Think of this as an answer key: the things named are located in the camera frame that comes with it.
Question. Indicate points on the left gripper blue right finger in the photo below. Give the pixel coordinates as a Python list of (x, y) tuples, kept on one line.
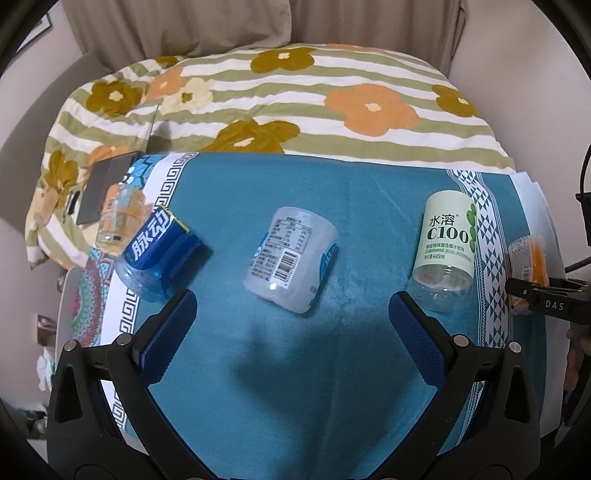
[(426, 340)]

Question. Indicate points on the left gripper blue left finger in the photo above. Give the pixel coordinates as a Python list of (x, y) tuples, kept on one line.
[(160, 336)]

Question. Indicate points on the orange cartoon bottle cup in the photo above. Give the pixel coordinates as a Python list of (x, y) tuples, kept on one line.
[(527, 260)]

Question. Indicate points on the blue label clear cup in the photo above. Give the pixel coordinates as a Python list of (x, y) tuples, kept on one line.
[(152, 262)]

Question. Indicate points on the green label clear cup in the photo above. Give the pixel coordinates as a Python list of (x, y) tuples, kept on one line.
[(444, 267)]

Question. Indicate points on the orange clear small cup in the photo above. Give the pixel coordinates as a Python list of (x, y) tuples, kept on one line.
[(123, 213)]

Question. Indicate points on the white translucent blue-logo cup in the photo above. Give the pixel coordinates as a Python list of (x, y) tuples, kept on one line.
[(292, 259)]

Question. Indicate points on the person's right hand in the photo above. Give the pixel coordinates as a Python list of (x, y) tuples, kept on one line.
[(579, 348)]

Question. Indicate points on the dark tablet on quilt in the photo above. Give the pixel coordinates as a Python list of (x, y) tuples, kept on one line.
[(103, 174)]

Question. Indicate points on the floral striped quilt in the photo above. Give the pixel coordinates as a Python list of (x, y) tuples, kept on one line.
[(337, 101)]

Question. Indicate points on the beige curtain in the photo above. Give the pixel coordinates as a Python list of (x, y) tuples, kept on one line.
[(123, 32)]

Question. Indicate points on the framed picture on wall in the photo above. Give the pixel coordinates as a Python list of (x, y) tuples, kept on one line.
[(42, 27)]

